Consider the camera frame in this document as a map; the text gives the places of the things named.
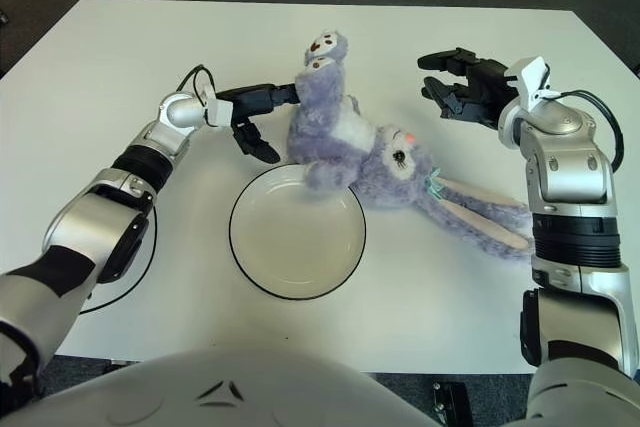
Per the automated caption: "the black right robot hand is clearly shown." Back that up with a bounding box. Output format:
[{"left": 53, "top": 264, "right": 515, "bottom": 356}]
[{"left": 416, "top": 46, "right": 519, "bottom": 128}]

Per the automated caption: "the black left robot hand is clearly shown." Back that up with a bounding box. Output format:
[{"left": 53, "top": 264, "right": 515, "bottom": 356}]
[{"left": 215, "top": 82, "right": 301, "bottom": 164}]

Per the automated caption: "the purple plush bunny doll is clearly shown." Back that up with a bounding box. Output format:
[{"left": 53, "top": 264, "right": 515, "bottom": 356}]
[{"left": 285, "top": 29, "right": 534, "bottom": 261}]

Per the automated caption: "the white plate with black rim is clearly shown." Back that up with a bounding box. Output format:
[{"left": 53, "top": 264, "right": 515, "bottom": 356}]
[{"left": 229, "top": 162, "right": 368, "bottom": 302}]

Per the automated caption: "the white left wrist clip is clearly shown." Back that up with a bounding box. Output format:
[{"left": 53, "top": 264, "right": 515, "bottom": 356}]
[{"left": 202, "top": 97, "right": 235, "bottom": 129}]

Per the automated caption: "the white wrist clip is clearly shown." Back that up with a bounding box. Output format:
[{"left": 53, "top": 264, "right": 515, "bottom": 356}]
[
  {"left": 504, "top": 55, "right": 559, "bottom": 113},
  {"left": 202, "top": 97, "right": 235, "bottom": 129}
]

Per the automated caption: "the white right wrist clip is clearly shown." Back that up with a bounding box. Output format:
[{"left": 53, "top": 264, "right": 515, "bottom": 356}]
[{"left": 504, "top": 55, "right": 559, "bottom": 113}]

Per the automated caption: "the grey robot torso shell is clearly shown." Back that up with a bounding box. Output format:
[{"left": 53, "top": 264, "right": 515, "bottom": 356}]
[{"left": 14, "top": 346, "right": 451, "bottom": 427}]

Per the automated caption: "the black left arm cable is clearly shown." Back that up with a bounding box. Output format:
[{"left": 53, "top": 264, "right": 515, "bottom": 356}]
[{"left": 77, "top": 64, "right": 216, "bottom": 316}]

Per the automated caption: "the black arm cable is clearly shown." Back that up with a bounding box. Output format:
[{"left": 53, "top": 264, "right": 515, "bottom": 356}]
[
  {"left": 77, "top": 64, "right": 216, "bottom": 316},
  {"left": 537, "top": 89, "right": 625, "bottom": 168}
]

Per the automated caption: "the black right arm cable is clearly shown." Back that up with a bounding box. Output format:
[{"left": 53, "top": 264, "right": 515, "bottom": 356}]
[{"left": 537, "top": 89, "right": 625, "bottom": 168}]

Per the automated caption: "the black metal bracket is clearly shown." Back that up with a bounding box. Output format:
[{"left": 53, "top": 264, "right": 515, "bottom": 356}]
[{"left": 432, "top": 380, "right": 474, "bottom": 427}]

